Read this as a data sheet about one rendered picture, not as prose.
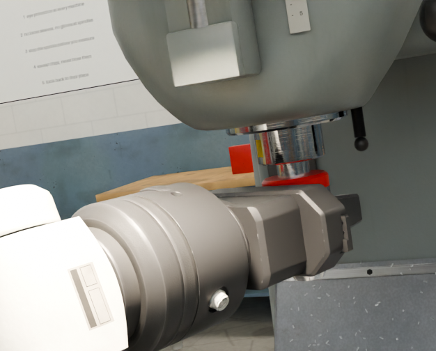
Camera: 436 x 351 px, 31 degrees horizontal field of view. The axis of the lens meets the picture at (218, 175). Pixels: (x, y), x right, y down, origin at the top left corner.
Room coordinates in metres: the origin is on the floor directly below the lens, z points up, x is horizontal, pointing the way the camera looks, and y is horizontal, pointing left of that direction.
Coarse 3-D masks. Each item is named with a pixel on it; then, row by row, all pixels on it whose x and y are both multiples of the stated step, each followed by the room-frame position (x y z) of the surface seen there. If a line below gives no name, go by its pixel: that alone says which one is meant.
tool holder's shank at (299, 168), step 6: (300, 162) 0.54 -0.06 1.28; (306, 162) 0.54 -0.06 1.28; (282, 168) 0.54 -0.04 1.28; (288, 168) 0.54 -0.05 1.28; (294, 168) 0.54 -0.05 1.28; (300, 168) 0.54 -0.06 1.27; (306, 168) 0.54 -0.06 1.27; (282, 174) 0.54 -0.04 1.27; (288, 174) 0.54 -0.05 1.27; (294, 174) 0.54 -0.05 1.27; (300, 174) 0.54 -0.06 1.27
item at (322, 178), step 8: (272, 176) 0.56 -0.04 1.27; (304, 176) 0.53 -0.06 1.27; (312, 176) 0.53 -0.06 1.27; (320, 176) 0.53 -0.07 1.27; (328, 176) 0.54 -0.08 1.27; (264, 184) 0.54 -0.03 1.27; (272, 184) 0.53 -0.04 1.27; (280, 184) 0.53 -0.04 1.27; (288, 184) 0.52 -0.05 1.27; (296, 184) 0.52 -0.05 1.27; (304, 184) 0.52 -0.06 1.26; (328, 184) 0.54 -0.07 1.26
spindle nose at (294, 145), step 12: (264, 132) 0.53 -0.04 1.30; (276, 132) 0.53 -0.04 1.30; (288, 132) 0.52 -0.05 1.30; (300, 132) 0.52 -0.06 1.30; (312, 132) 0.53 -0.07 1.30; (264, 144) 0.53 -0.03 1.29; (276, 144) 0.53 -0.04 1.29; (288, 144) 0.52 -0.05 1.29; (300, 144) 0.52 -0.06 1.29; (312, 144) 0.53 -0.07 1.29; (324, 144) 0.54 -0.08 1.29; (264, 156) 0.53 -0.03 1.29; (276, 156) 0.53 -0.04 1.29; (288, 156) 0.52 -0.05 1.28; (300, 156) 0.52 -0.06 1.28; (312, 156) 0.53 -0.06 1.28
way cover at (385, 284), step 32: (288, 288) 0.93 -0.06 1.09; (320, 288) 0.91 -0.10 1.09; (352, 288) 0.90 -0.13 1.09; (384, 288) 0.88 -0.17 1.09; (416, 288) 0.86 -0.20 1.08; (288, 320) 0.91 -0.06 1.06; (320, 320) 0.90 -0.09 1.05; (352, 320) 0.88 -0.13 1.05; (384, 320) 0.87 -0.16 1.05; (416, 320) 0.85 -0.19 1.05
